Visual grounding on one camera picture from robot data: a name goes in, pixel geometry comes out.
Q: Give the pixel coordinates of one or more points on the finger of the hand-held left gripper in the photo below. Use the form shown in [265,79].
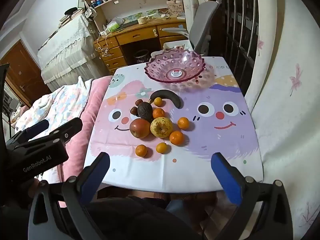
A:
[35,129]
[66,130]

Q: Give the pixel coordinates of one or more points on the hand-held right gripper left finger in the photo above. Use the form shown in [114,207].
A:
[93,180]

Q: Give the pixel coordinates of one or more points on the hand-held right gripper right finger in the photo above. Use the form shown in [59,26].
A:
[226,180]

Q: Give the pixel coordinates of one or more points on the small orange tangerine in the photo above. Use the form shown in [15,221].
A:
[183,123]
[141,150]
[176,138]
[161,147]
[158,101]
[158,113]

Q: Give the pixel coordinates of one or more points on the red apple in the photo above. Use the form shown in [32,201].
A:
[139,128]

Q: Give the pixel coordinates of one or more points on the red jujube date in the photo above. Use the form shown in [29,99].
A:
[138,103]
[134,111]

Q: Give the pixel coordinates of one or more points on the dark avocado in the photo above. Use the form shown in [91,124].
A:
[145,111]

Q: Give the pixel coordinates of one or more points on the yellow green apple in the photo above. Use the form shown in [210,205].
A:
[161,127]

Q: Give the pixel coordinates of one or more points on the dark overripe banana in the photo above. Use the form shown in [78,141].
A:
[175,98]

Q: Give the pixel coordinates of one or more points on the pink plastic fruit bowl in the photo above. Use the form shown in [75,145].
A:
[160,65]

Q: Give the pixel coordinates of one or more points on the pink blanket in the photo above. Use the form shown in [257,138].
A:
[82,135]

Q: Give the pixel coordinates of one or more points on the floral white blanket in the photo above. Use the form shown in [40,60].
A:
[55,105]

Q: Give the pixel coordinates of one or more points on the cartoon printed tablecloth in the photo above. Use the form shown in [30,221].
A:
[212,140]

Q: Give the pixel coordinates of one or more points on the person's dark clothing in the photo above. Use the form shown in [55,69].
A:
[125,217]

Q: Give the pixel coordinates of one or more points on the brown wooden door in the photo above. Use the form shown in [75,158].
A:
[22,72]

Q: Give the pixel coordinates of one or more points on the white lace cover cloth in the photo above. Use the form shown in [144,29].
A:
[65,45]

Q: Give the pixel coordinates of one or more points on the white flower print curtain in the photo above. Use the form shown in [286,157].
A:
[187,2]
[287,105]

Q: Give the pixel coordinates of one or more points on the dark trash bin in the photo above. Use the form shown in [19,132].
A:
[141,56]

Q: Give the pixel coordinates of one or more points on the stack of books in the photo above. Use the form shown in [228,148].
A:
[72,17]

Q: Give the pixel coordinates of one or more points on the green tissue packet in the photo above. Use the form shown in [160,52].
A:
[113,26]

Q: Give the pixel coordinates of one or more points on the wooden desk with drawers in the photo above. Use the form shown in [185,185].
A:
[135,36]

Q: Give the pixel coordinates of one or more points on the black hat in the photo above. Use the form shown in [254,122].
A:
[71,12]

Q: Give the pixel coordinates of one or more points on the white plastic bag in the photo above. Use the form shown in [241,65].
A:
[117,20]

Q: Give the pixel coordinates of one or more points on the cream mug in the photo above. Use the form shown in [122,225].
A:
[142,20]

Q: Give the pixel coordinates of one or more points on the metal window bars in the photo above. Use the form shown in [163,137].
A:
[246,46]

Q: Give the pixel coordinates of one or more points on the white storage box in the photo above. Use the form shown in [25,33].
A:
[171,44]

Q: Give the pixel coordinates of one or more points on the assorted snack packets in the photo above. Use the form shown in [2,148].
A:
[180,47]

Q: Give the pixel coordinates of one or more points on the wooden bookshelf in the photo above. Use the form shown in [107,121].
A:
[130,1]

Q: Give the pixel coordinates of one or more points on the grey office chair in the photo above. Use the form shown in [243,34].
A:
[202,25]

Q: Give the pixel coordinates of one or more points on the printed white gift box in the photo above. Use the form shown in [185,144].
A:
[176,9]

